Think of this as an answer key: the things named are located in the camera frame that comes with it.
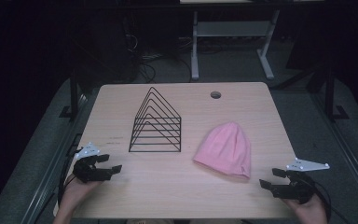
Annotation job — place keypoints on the aluminium floor rail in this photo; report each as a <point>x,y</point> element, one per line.
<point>51,174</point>
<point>348,155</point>

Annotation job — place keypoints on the pink knit beanie hat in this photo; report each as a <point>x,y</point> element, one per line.
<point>227,149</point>

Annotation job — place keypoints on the black metal stand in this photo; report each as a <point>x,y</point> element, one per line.
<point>73,96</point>
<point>331,96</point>

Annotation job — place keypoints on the white metal frame desk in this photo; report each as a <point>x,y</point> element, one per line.
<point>230,29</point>

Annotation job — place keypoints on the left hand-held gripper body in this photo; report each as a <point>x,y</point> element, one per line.
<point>85,173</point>

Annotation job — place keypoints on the person's right hand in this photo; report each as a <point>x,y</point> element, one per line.
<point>307,211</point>

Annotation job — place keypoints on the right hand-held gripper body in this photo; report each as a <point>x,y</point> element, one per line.
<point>300,186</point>

